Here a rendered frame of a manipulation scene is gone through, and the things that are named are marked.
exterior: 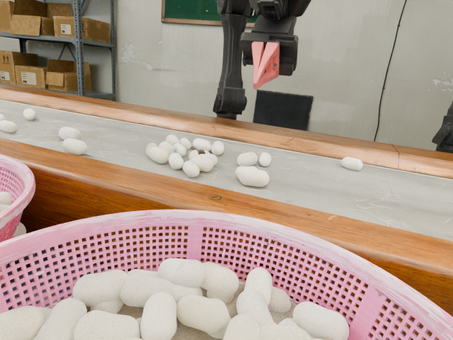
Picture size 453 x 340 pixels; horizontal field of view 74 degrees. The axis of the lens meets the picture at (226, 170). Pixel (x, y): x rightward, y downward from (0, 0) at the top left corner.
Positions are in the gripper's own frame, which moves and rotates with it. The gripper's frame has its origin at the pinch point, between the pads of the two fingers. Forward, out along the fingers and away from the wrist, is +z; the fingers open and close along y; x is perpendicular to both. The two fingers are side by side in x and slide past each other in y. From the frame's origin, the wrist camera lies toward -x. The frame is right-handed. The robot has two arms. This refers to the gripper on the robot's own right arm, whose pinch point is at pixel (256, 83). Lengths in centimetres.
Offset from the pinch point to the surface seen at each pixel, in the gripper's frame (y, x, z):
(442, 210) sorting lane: 27.5, 1.5, 16.5
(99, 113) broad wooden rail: -38.0, 11.8, 2.8
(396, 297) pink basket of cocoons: 18.3, -15.3, 32.8
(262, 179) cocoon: 6.7, -3.5, 20.2
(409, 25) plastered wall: 50, 95, -176
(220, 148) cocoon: -2.7, 2.9, 12.4
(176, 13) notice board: -122, 91, -173
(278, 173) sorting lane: 7.3, 2.6, 15.1
